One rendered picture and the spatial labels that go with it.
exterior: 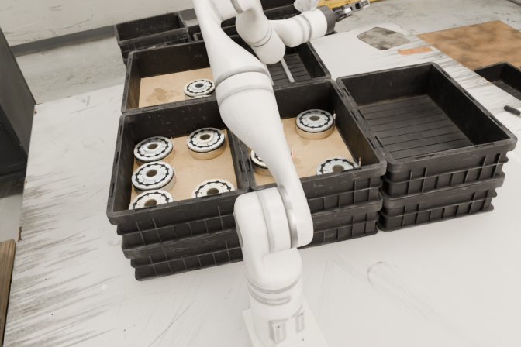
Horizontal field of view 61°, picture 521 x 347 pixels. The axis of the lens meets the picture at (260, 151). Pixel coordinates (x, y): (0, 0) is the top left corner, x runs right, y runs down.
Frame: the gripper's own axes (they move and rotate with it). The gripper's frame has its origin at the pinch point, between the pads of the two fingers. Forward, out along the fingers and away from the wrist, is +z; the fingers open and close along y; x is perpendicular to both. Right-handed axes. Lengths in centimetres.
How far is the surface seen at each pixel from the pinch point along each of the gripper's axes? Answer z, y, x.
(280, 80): -12.2, -30.6, -12.9
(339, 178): -39, 22, -32
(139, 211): -77, 6, -22
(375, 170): -32, 25, -33
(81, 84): -34, -265, 22
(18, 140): -90, -153, 1
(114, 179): -77, -6, -15
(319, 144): -26.5, -0.1, -29.7
